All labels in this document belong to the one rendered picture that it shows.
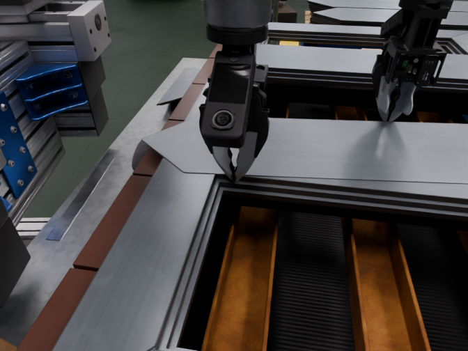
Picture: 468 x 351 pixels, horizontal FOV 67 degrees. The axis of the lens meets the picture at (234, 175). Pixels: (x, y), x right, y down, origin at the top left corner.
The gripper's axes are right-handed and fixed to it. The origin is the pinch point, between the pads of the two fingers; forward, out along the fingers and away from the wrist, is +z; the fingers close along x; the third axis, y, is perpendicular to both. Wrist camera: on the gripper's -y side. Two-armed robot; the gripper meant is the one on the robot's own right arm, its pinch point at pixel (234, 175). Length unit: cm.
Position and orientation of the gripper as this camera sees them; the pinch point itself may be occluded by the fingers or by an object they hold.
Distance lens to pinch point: 50.6
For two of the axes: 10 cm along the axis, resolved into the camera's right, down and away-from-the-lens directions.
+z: 0.0, 8.0, 6.0
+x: -9.9, -1.0, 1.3
